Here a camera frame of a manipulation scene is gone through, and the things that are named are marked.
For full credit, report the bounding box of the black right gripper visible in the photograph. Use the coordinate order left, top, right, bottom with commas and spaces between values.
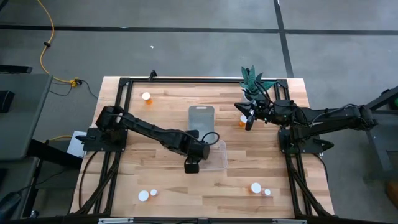
234, 100, 284, 131

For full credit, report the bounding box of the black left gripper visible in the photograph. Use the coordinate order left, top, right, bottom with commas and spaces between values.
184, 129, 211, 174

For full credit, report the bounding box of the clear plastic bin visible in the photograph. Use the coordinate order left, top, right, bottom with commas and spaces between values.
185, 139, 228, 172

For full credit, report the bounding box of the white plant pot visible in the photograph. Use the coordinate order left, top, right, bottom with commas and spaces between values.
241, 91, 261, 105

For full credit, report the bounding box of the green snake plant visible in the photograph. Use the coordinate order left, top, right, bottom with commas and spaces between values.
238, 64, 277, 100

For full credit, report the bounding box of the white power box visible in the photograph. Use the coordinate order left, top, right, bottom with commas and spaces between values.
66, 130, 88, 159

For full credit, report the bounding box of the grey metal stand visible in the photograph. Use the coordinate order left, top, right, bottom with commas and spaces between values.
360, 85, 398, 181

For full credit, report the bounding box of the grey side desk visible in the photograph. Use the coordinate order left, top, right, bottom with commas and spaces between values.
0, 73, 53, 161

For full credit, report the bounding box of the black rectangular box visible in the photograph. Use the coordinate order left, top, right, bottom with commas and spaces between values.
0, 90, 16, 113

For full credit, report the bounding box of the black flat bar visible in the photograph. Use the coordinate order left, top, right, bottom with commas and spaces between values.
0, 64, 34, 75

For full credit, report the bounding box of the black aluminium frame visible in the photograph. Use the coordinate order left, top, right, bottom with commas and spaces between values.
70, 76, 335, 218

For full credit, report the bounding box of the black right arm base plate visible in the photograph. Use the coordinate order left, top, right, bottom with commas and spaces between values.
277, 128, 335, 156

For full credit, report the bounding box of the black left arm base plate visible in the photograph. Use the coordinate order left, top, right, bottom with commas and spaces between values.
75, 126, 129, 153

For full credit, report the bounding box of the silver metal bracket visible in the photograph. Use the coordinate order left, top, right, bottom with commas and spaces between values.
272, 218, 308, 224
98, 217, 134, 224

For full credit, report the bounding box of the thin black floor cable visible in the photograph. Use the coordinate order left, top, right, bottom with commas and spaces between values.
49, 79, 100, 100

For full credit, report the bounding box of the short yellow cable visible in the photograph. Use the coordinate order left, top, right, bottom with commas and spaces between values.
46, 134, 74, 143

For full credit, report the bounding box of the yellow extension cable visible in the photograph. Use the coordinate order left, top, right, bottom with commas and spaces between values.
36, 0, 82, 88

